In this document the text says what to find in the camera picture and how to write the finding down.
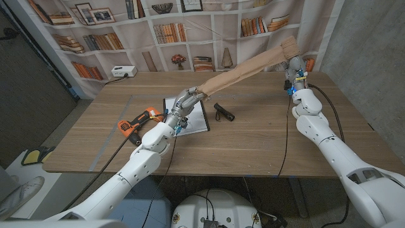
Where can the printed bookshelf backdrop cloth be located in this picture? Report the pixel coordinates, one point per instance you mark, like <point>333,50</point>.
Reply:
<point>202,44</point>

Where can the black power adapter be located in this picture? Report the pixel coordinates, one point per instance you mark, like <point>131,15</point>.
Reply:
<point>275,220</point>

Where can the white power strip box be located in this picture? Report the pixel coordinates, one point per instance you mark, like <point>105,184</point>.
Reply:
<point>123,71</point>

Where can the dark perforated wall panel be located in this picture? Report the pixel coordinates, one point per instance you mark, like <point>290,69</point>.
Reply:
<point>28,95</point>

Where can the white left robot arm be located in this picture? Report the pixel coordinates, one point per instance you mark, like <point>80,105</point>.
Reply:
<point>136,168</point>

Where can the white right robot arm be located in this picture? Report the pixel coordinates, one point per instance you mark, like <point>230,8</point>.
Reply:
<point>335,149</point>

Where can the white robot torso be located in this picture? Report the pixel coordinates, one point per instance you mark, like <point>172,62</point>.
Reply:
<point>218,206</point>

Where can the grey table leg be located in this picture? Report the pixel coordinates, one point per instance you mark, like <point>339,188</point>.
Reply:
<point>299,196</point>

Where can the yellow black foot pedal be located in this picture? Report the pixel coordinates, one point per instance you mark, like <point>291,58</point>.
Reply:
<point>47,154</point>
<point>31,156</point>

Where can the white sneaker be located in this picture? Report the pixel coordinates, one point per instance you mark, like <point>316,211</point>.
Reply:
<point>22,193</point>

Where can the orange black power drill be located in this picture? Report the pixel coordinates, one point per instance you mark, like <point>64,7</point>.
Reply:
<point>126,126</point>

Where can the black flashlight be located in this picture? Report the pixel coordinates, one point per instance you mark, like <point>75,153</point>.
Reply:
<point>225,113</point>

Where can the beige nylon stocking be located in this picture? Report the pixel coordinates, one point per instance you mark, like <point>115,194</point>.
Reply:
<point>246,69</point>

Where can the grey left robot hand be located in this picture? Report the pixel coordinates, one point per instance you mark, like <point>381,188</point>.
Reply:
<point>182,106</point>

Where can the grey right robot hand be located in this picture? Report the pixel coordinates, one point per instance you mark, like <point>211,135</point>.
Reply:
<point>296,74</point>

